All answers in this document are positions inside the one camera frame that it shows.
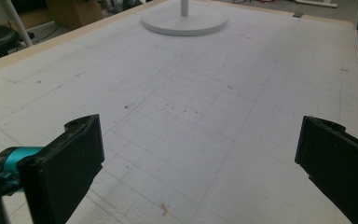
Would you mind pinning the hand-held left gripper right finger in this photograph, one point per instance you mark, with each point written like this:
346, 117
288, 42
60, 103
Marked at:
341, 168

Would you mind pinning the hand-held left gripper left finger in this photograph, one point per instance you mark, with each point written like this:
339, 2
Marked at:
62, 168

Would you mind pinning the white hook rack stand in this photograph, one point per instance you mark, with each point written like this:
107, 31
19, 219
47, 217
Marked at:
183, 20

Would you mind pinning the white pole stand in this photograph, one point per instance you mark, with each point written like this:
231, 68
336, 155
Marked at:
17, 21

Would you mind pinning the brown cardboard box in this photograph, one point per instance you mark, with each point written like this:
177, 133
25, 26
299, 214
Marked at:
74, 12

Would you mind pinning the small tape piece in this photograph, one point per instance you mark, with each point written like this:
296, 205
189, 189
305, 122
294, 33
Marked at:
299, 14

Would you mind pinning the white metal base bar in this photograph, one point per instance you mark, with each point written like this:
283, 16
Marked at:
317, 3

